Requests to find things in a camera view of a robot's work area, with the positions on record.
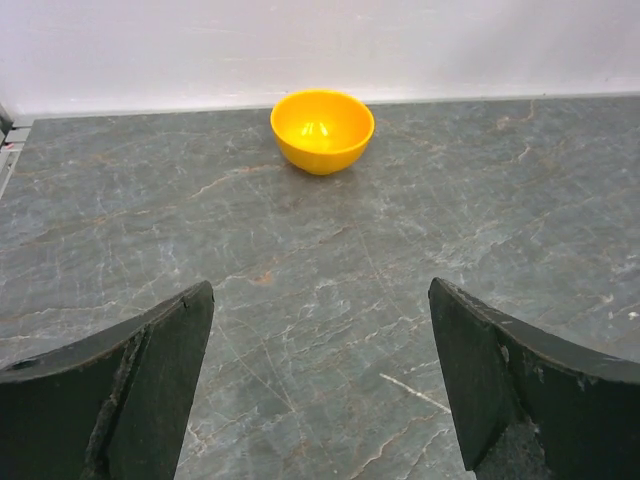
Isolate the orange plastic bowl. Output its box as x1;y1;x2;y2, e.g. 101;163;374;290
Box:
269;89;375;176

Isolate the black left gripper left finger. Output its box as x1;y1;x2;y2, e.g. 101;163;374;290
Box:
1;281;214;479

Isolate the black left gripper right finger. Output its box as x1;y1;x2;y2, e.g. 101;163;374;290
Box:
428;278;639;479

